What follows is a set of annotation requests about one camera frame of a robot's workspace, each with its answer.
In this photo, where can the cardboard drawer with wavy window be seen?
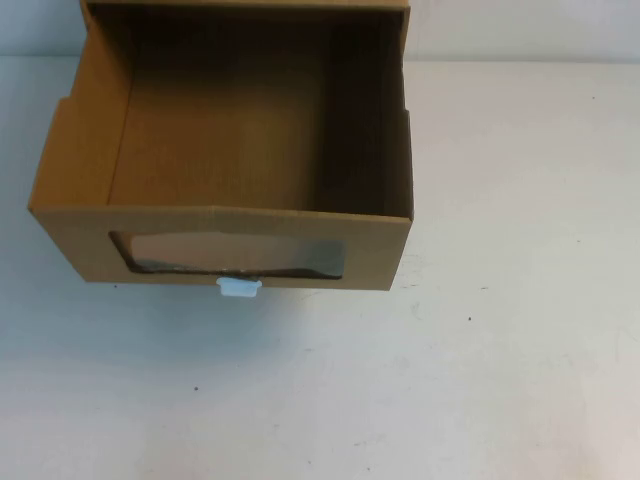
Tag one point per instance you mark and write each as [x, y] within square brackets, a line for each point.
[210, 150]

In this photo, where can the cardboard shoe box shell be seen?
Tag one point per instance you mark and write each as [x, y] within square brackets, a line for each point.
[250, 2]

